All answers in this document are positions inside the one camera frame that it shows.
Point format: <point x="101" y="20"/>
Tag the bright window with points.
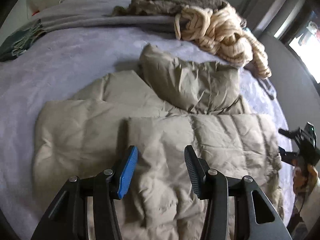
<point x="306" y="44"/>

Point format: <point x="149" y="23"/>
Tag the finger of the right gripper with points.
<point x="288" y="134"/>
<point x="287" y="157"/>

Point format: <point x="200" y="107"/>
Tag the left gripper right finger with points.
<point x="255" y="216"/>

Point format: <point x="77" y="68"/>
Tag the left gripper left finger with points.
<point x="66" y="216"/>

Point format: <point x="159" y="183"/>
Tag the grey fleece blanket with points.
<point x="92" y="13"/>

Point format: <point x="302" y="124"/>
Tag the cream striped knit garment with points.
<point x="219" y="32"/>

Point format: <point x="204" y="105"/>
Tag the grey window curtain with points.
<point x="272" y="17"/>

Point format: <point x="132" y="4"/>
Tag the dark green fringed scarf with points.
<point x="20" y="41"/>

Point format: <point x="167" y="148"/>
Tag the beige puffer down jacket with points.
<point x="174" y="103"/>

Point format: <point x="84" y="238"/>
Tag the lavender bed cover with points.
<point x="56" y="68"/>

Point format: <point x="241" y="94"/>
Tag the brown furry garment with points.
<point x="166" y="7"/>

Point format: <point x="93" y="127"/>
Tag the person right hand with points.
<point x="302" y="183"/>

